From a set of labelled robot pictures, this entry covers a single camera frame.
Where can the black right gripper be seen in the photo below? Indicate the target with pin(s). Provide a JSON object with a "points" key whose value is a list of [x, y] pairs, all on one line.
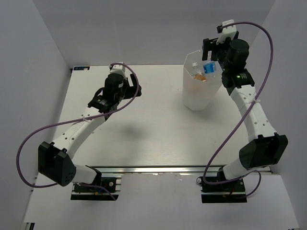
{"points": [[208, 45]]}

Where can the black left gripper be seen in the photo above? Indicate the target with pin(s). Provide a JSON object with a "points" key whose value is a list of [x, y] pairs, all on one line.
{"points": [[131, 90]]}

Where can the Aquafina bottle white cap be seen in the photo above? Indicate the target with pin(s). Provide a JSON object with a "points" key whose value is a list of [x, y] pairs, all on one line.
{"points": [[209, 69]]}

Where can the orange plastic bottle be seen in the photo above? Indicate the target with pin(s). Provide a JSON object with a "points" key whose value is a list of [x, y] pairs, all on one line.
{"points": [[200, 77]]}

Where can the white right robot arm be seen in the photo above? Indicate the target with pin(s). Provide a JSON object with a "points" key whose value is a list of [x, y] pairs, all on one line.
{"points": [[265, 146]]}

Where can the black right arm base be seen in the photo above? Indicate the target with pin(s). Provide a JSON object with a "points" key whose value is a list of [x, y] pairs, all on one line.
{"points": [[232, 192]]}

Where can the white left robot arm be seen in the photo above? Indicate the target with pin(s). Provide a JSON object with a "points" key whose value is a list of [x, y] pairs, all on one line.
{"points": [[55, 158]]}

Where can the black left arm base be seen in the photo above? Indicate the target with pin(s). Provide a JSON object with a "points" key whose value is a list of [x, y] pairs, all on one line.
{"points": [[110, 181]]}

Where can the white octagonal bin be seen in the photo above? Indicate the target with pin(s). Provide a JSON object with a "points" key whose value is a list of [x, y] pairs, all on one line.
{"points": [[196, 95]]}

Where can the blue table edge label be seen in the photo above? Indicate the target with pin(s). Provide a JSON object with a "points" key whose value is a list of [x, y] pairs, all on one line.
{"points": [[80, 68]]}

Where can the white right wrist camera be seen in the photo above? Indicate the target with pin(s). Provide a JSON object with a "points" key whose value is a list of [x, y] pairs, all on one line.
{"points": [[225, 32]]}

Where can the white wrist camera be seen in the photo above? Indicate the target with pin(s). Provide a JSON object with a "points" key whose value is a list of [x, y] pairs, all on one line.
{"points": [[225, 32], [117, 68]]}

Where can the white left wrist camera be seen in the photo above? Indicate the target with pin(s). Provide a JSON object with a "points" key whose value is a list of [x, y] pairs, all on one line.
{"points": [[117, 68]]}

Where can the aluminium table rail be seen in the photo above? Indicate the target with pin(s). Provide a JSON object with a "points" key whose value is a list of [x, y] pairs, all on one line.
{"points": [[265, 170]]}

